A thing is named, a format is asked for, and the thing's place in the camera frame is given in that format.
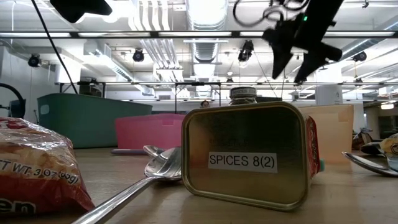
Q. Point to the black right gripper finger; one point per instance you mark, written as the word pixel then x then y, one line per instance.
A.
pixel 309 67
pixel 280 60

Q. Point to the green lid spice jar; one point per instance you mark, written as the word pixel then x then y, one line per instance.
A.
pixel 242 92

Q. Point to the brown snack packet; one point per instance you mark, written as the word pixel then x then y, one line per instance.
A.
pixel 362 140

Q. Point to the pink plastic bin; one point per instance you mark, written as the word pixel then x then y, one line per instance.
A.
pixel 149 132

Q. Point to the orange red ramen packet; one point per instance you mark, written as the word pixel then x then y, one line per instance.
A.
pixel 40 174

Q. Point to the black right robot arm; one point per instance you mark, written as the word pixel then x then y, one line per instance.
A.
pixel 323 12

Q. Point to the black hanging ceiling lamp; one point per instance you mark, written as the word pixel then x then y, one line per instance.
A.
pixel 138 56
pixel 360 56
pixel 34 60
pixel 229 80
pixel 246 49

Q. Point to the beige plastic bin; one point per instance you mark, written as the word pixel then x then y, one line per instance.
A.
pixel 332 133

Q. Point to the person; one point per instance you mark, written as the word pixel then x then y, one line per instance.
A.
pixel 204 104

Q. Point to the red spice tin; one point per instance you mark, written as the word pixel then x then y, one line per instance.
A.
pixel 242 140

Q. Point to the yellow ramen packet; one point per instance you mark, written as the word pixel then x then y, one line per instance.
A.
pixel 390 144

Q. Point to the teal plastic bin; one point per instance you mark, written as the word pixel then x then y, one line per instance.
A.
pixel 93 121

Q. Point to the dark computer monitor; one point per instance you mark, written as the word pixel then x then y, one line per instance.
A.
pixel 18 109

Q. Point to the blue bowl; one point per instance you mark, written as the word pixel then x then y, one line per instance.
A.
pixel 393 163

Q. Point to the plain steel spoon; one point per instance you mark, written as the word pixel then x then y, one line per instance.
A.
pixel 161 168

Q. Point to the black overhead frame bar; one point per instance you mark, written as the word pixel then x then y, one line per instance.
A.
pixel 235 34

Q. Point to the black distant table frame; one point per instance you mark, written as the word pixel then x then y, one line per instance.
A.
pixel 199 83

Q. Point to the silver ceiling ventilation duct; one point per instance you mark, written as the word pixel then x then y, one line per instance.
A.
pixel 206 15

